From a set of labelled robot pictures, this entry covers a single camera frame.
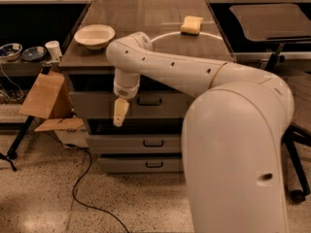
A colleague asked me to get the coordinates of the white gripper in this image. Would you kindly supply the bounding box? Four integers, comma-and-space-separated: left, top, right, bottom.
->
114, 83, 139, 127

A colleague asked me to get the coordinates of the grey top drawer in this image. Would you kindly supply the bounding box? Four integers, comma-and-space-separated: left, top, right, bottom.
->
69, 91, 193, 118

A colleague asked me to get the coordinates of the grey drawer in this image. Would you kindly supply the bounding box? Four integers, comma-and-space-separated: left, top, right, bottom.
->
69, 91, 193, 118
86, 134, 181, 154
97, 157, 184, 174

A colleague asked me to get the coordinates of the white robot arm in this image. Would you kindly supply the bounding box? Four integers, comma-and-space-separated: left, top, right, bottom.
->
106, 32, 294, 233

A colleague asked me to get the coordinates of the grey middle drawer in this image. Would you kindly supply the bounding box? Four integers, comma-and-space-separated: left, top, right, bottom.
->
86, 134, 181, 154

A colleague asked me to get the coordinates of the grey drawer cabinet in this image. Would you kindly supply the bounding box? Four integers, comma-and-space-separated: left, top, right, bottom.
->
60, 0, 232, 159

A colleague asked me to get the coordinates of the grey bottom drawer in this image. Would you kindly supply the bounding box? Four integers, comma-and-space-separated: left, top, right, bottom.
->
97, 157, 184, 174

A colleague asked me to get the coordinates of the cardboard box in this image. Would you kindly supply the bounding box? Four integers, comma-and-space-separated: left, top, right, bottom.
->
19, 71, 87, 148

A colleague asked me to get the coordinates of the white bowl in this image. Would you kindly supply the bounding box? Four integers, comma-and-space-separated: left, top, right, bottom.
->
74, 24, 115, 50

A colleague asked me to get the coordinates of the white cup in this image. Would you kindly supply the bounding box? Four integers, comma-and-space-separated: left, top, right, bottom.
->
45, 41, 62, 61

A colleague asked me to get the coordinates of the black tripod stand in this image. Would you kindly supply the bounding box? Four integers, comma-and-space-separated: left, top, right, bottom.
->
0, 116, 34, 172

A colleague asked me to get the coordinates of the dark blue plate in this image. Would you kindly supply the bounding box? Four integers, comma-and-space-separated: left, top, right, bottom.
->
21, 46, 47, 62

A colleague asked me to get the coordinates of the yellow sponge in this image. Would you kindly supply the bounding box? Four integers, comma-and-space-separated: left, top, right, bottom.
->
180, 16, 203, 35

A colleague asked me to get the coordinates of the grey side shelf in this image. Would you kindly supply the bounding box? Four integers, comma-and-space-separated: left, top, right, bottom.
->
0, 60, 58, 77

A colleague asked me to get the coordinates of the black office chair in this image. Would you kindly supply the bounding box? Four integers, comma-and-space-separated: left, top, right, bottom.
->
228, 2, 311, 203

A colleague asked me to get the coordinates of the black floor cable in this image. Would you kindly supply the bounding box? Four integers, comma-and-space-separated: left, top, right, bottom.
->
71, 146, 130, 233

